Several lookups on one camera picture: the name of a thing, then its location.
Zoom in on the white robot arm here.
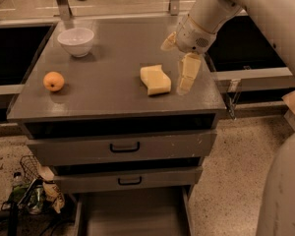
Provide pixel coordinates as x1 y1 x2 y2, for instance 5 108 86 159
161 0 295 236

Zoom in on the white ceramic bowl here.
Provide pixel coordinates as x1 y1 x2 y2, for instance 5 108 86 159
57 28 94 57

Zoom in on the clear plastic bottle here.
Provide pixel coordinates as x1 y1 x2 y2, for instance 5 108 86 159
12 172 25 189

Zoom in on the grey top drawer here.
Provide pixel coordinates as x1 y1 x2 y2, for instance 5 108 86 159
27 131 217 166

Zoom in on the green snack bag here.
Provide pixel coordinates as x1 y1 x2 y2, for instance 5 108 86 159
8 185 44 215

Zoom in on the grey metal post left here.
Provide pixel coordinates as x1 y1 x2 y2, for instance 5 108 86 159
56 0 72 21

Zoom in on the orange fruit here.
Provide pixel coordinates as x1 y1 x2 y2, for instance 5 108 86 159
43 72 65 92

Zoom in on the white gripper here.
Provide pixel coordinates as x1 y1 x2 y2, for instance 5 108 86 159
160 15 216 95

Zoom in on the grey open bottom drawer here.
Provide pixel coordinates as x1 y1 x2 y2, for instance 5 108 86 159
74 187 194 236

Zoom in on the cream printed bag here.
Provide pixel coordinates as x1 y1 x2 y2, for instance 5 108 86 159
37 165 65 213

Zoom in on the black wire basket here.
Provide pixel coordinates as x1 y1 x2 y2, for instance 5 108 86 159
20 155 41 183

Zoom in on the grey drawer cabinet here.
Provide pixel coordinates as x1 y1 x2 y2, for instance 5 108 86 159
6 15 227 236

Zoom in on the grey middle drawer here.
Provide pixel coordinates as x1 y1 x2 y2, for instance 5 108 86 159
54 166 203 194

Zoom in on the yellow sponge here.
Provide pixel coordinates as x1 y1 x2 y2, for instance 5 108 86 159
140 65 171 96

